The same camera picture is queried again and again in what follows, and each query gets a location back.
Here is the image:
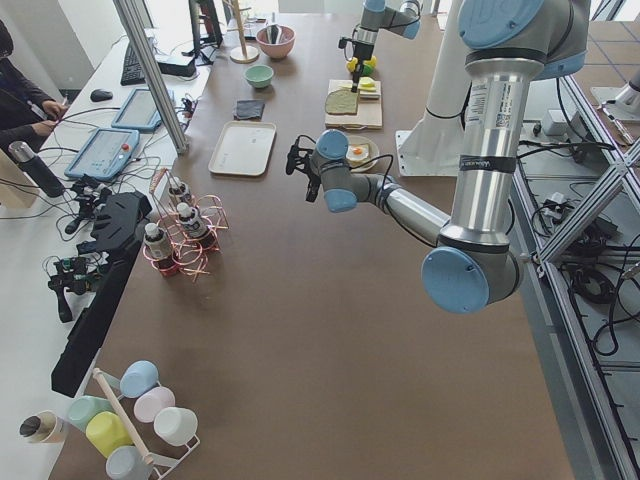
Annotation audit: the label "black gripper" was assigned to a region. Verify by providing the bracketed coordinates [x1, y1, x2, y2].
[351, 41, 374, 93]
[303, 154, 321, 202]

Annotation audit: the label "bread slice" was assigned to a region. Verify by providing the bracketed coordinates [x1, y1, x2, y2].
[346, 143, 371, 167]
[324, 89, 359, 116]

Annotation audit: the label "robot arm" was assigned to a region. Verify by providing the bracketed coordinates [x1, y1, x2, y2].
[351, 0, 422, 92]
[286, 1, 590, 314]

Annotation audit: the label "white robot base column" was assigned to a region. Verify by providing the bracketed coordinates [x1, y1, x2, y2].
[396, 1, 471, 177]

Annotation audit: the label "cream rabbit tray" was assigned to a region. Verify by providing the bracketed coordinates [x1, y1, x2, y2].
[208, 121, 276, 177]

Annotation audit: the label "yellow lemon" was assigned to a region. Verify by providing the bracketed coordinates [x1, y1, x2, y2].
[365, 55, 377, 69]
[346, 57, 358, 73]

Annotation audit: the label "lemon slices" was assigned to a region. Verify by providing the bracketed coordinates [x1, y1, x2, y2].
[358, 77, 376, 91]

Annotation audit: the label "wooden cutting board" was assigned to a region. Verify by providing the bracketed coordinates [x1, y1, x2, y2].
[325, 77, 383, 130]

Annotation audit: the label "fried egg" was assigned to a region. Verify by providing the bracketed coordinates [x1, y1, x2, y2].
[346, 144, 369, 162]

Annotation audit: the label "white round plate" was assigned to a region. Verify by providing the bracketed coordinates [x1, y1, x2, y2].
[346, 134, 379, 173]

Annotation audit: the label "pink bowl with ice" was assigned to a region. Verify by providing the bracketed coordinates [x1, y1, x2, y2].
[256, 24, 296, 60]

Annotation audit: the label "metal scoop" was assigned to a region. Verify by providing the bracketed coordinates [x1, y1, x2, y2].
[265, 13, 282, 45]

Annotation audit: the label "green bowl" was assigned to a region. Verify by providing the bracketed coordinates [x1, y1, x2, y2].
[244, 65, 274, 89]

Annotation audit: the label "grey folded cloth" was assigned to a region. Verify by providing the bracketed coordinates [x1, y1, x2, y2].
[233, 99, 265, 120]

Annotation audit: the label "wooden mug tree stand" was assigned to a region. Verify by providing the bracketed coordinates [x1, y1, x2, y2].
[223, 0, 260, 64]

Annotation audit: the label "tea bottle middle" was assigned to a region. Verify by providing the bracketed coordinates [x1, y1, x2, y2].
[177, 203, 207, 239]

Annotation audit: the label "tea bottle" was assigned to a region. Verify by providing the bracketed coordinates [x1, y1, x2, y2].
[168, 177, 193, 207]
[144, 222, 173, 263]
[177, 203, 207, 239]

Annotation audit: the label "tea bottle back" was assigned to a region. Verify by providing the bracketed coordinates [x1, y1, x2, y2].
[168, 177, 193, 207]

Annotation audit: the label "tea bottle front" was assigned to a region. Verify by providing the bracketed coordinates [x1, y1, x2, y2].
[144, 222, 173, 263]

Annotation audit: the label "blue teach pendant far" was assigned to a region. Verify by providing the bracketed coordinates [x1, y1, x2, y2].
[111, 88, 161, 133]

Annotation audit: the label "blue teach pendant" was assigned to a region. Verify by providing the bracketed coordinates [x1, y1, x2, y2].
[64, 128, 140, 181]
[111, 88, 161, 133]

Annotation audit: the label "black device on desk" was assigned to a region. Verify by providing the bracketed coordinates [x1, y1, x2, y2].
[51, 191, 152, 398]

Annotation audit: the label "blue teach pendant near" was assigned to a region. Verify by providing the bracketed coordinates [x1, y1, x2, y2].
[64, 128, 140, 181]

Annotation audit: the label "black keyboard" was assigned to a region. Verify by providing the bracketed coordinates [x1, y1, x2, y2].
[120, 45, 145, 86]

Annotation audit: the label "black computer mouse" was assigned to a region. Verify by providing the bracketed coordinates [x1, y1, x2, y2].
[90, 89, 113, 103]

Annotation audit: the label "light blue cup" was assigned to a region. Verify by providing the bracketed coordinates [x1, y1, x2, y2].
[120, 360, 159, 398]

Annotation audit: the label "pink cup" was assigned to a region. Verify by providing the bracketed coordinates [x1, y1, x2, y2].
[133, 386, 175, 423]

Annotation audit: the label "white cup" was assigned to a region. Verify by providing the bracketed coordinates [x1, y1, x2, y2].
[153, 407, 198, 446]

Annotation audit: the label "black thermos bottle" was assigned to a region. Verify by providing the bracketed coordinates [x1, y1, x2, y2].
[9, 141, 65, 198]

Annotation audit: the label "copper wire bottle rack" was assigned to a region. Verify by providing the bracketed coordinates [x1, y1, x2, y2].
[143, 167, 229, 280]

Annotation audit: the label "aluminium frame post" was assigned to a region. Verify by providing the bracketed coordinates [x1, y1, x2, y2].
[113, 0, 188, 155]

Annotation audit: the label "white wire cup rack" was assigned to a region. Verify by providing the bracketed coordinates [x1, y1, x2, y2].
[106, 376, 201, 479]

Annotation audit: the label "wooden rack handle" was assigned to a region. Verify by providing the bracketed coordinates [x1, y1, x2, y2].
[92, 368, 154, 465]

